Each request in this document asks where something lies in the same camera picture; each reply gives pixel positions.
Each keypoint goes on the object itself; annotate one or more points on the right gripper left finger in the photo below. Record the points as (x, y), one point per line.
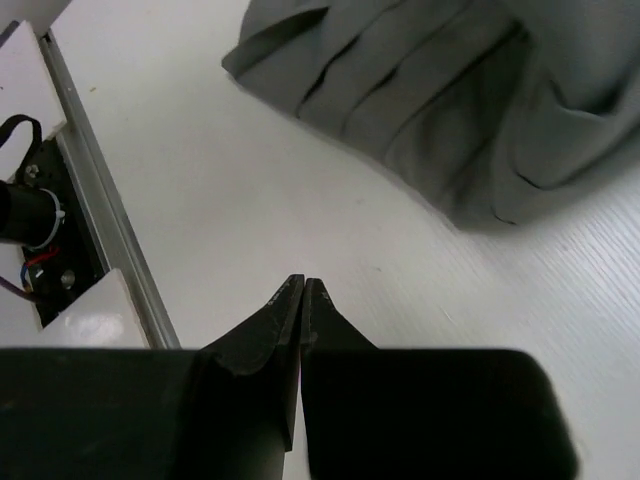
(226, 411)

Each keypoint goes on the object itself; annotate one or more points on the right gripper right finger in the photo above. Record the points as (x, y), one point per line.
(446, 413)

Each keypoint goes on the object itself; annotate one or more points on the grey pleated skirt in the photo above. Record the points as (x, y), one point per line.
(493, 111)

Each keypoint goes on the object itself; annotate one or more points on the aluminium front table rail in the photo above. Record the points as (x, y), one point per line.
(111, 231)

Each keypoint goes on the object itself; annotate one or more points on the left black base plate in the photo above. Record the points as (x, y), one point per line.
(53, 277)

